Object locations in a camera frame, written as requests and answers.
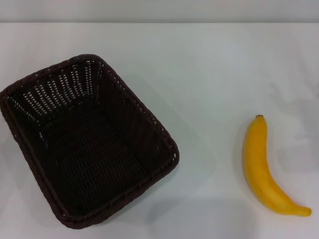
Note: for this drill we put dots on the dark brown woven basket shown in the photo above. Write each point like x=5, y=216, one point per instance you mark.
x=94, y=154

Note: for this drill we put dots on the yellow banana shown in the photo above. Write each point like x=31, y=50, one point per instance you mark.
x=258, y=161

